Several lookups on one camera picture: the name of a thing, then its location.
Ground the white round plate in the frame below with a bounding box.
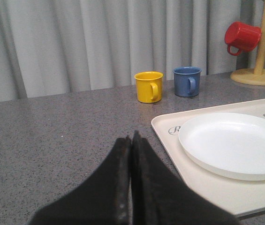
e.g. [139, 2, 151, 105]
[179, 112, 265, 181]

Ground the blue enamel mug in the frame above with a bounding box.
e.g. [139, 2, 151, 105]
[173, 67, 202, 98]

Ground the cream rabbit serving tray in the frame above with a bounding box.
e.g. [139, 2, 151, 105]
[151, 99, 265, 217]

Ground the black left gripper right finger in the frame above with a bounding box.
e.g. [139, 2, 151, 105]
[131, 132, 240, 225]

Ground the grey pleated curtain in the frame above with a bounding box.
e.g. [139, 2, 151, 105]
[0, 0, 264, 102]

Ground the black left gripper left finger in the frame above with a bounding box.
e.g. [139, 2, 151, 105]
[29, 137, 131, 225]

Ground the wooden mug tree stand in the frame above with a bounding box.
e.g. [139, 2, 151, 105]
[230, 1, 265, 86]

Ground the red enamel mug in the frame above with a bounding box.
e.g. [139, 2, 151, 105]
[224, 22, 262, 56]

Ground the yellow enamel mug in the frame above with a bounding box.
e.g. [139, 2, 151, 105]
[134, 71, 163, 103]

